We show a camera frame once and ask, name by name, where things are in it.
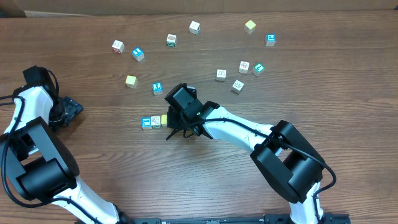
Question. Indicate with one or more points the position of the wooden block blue middle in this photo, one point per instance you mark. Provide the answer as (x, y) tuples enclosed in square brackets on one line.
[(157, 88)]

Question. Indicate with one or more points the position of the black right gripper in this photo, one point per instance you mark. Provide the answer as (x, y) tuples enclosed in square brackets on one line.
[(173, 122)]

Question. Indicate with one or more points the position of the wooden block yellow B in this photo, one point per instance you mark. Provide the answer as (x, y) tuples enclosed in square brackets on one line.
[(163, 120)]

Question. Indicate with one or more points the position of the wooden block pink trim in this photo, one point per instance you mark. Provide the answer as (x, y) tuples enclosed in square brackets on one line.
[(118, 46)]

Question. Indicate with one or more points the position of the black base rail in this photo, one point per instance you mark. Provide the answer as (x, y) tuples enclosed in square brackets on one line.
[(328, 218)]

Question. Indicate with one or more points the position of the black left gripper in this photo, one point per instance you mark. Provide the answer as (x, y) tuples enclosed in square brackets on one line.
[(71, 107)]

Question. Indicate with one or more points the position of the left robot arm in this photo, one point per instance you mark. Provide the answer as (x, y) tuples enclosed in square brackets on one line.
[(36, 167)]

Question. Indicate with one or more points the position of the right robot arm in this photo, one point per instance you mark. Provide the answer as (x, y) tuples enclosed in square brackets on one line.
[(289, 163)]

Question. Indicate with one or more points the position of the wooden block red trim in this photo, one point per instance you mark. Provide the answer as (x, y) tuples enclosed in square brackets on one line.
[(220, 75)]

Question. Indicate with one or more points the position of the wooden block blue P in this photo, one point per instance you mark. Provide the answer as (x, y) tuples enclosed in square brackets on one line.
[(270, 40)]

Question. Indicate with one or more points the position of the wooden block yellow left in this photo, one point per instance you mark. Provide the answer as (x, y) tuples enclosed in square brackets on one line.
[(131, 81)]

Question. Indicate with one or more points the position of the wooden block far white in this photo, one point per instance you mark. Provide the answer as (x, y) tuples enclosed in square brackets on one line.
[(194, 27)]

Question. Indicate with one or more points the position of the wooden block red sided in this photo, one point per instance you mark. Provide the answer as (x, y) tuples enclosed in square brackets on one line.
[(243, 67)]

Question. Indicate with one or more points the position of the wooden block green seven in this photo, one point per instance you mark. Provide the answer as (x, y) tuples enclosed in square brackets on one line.
[(258, 69)]

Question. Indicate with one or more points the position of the wooden block green H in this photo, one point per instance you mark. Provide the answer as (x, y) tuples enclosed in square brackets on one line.
[(237, 87)]

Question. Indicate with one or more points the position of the cardboard back board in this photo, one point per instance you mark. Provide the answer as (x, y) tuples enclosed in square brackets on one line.
[(27, 8)]

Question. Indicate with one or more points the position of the wooden block green trim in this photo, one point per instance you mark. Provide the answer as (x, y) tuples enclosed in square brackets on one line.
[(155, 121)]

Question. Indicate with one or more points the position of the wooden block yellow far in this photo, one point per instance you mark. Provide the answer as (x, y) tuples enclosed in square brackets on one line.
[(250, 27)]

